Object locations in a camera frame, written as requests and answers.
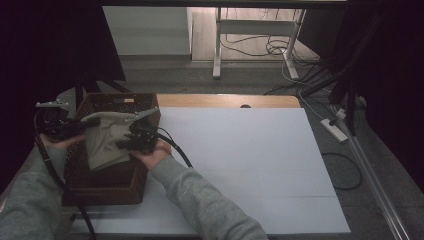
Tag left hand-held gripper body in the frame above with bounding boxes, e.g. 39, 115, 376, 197
34, 100, 85, 141

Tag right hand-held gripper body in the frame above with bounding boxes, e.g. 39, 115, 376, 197
124, 107, 160, 155

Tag khaki pants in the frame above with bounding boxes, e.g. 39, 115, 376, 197
80, 111, 142, 173

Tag brown woven basket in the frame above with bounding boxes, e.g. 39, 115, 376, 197
61, 92, 162, 206

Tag person's left hand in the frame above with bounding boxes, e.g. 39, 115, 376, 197
39, 133, 86, 151

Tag person's right hand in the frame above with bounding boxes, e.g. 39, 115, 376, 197
129, 139, 173, 171

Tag black stand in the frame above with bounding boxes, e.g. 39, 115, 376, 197
328, 13, 388, 137
74, 74, 132, 111

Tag wooden table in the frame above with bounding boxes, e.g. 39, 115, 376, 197
156, 94, 302, 109

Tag white cabinet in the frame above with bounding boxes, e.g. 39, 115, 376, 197
102, 6, 194, 57

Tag white table mat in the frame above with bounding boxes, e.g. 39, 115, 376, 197
68, 106, 352, 235

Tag white power strip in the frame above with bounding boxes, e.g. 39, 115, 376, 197
320, 118, 349, 144

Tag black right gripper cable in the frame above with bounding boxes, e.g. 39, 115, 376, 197
155, 127, 194, 169

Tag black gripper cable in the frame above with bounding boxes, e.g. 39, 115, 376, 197
33, 109, 98, 240
155, 127, 194, 169

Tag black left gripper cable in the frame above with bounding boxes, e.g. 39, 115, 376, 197
33, 109, 98, 240

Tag white desk frame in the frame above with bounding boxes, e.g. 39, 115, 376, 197
212, 7, 308, 80

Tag tangle of black floor cables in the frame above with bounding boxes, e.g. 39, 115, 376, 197
221, 7, 334, 96

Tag black floor cable loop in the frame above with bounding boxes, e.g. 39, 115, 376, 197
320, 151, 363, 192

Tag aluminium rail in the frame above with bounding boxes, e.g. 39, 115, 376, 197
332, 106, 412, 240

